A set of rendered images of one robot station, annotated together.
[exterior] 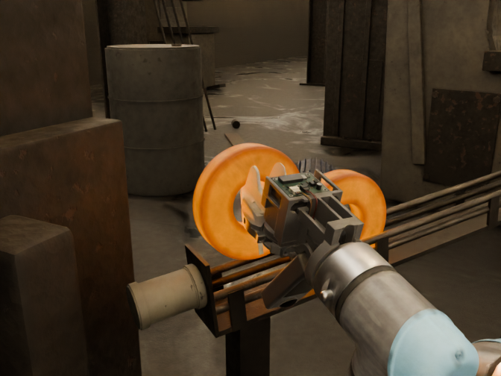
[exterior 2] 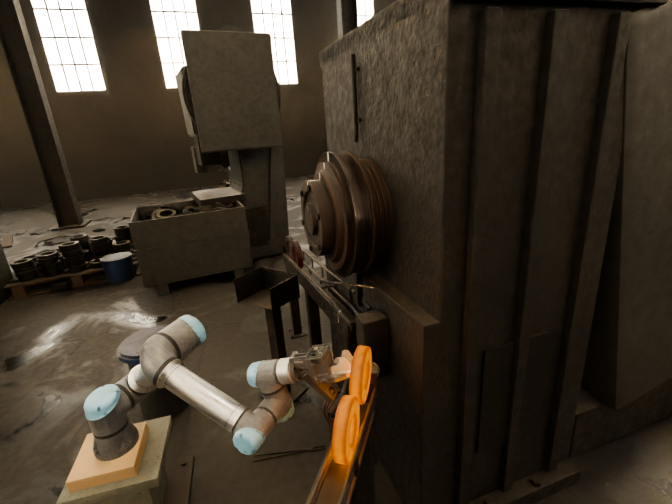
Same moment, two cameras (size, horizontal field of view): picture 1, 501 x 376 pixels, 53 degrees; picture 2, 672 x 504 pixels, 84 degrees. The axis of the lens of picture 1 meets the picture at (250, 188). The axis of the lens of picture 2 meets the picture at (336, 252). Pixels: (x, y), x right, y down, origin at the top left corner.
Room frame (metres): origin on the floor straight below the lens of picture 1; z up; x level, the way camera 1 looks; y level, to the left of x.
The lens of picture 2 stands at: (1.23, -0.66, 1.44)
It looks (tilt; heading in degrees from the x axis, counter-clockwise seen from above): 19 degrees down; 135
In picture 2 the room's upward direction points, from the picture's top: 4 degrees counter-clockwise
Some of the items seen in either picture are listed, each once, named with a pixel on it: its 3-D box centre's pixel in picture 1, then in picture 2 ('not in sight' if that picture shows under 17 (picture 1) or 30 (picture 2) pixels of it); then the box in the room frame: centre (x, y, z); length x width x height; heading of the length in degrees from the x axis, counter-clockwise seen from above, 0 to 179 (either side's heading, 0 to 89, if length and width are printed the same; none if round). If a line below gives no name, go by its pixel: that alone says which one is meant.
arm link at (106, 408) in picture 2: not in sight; (107, 408); (-0.18, -0.47, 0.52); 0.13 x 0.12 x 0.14; 110
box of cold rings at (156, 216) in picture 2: not in sight; (193, 239); (-2.48, 1.00, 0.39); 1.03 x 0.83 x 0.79; 67
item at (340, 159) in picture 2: not in sight; (340, 214); (0.28, 0.35, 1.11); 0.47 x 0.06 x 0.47; 153
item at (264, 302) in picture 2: not in sight; (273, 337); (-0.29, 0.36, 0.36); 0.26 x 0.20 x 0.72; 8
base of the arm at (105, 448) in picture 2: not in sight; (113, 433); (-0.18, -0.47, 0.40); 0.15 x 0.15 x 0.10
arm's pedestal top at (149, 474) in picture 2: not in sight; (121, 457); (-0.19, -0.47, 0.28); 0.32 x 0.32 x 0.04; 58
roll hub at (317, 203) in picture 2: not in sight; (315, 218); (0.23, 0.26, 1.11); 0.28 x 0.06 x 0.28; 153
